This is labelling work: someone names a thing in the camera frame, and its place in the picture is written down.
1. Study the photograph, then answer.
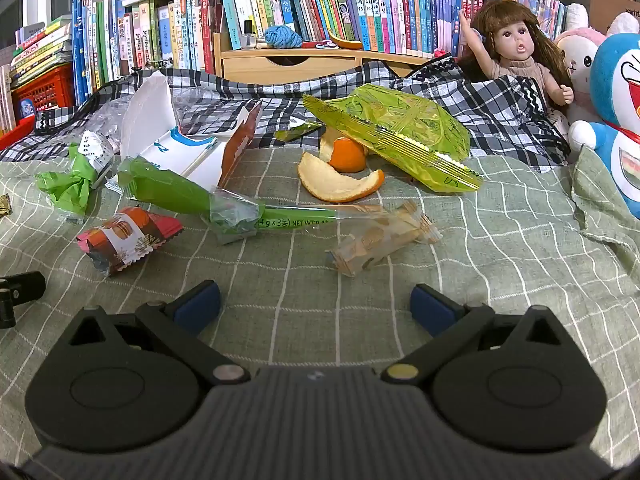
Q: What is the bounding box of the large orange peel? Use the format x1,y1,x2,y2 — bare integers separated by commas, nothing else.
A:
297,152,386,204

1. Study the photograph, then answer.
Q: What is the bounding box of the brown snack wrapper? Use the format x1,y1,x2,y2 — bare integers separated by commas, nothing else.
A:
218,100,264,188

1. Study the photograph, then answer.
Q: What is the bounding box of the stack of flat books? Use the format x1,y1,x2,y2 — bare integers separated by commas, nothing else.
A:
9,16,75,92

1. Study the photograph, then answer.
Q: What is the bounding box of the black white plaid blanket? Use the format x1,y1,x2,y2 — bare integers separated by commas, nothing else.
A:
0,57,571,173

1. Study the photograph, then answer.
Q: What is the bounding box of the red plastic crate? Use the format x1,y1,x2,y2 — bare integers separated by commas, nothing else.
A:
11,62,76,113

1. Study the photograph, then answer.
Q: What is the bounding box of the green checked bedsheet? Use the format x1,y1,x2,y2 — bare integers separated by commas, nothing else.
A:
0,145,640,466

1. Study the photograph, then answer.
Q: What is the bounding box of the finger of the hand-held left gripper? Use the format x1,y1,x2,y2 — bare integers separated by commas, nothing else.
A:
0,271,47,330

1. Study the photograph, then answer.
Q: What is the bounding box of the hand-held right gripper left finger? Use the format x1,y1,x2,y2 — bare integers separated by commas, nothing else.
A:
65,280,251,386

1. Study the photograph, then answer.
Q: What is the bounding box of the brown cardboard box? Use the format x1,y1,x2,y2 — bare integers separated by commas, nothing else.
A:
590,0,640,36

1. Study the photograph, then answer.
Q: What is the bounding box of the clear cookie wrapper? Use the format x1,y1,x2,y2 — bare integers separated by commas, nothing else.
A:
325,199,441,278

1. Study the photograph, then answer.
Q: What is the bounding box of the blue yarn ball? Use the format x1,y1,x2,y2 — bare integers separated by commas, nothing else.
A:
263,24,304,51

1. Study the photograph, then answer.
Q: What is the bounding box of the crumpled green wrapper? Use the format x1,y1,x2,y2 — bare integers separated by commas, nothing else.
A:
35,130,116,225

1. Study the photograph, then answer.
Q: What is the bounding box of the blue cat plush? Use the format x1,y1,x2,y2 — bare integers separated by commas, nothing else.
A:
567,32,640,221

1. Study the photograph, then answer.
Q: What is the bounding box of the white paper box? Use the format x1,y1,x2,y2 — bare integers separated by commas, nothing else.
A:
119,71,251,186

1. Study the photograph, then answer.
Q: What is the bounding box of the long green clear wrapper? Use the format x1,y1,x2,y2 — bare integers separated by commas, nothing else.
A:
117,156,383,246

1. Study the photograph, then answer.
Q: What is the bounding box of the pink rabbit plush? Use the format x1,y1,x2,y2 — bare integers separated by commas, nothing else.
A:
552,4,640,123

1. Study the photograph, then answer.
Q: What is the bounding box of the small orange peel piece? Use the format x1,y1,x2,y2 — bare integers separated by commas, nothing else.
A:
319,127,368,173

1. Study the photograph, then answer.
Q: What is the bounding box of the small green wrapper strip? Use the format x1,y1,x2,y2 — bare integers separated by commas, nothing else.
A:
274,119,323,143

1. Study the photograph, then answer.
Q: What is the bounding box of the brown-haired doll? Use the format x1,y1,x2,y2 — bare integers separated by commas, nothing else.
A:
457,0,576,121

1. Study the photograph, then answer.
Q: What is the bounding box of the small pink macaron packet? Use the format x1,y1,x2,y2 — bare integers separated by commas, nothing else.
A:
76,206,185,277

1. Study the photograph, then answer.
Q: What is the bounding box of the clear plastic bag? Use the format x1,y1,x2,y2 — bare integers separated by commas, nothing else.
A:
75,87,251,133

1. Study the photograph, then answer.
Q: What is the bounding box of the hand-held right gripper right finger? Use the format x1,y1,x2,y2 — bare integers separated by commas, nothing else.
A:
381,284,576,386

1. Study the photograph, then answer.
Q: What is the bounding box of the wooden drawer organizer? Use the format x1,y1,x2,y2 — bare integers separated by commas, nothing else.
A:
214,32,436,83

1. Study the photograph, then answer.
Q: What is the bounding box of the yellow-green snack bag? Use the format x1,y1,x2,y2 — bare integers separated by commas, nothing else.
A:
302,84,483,195

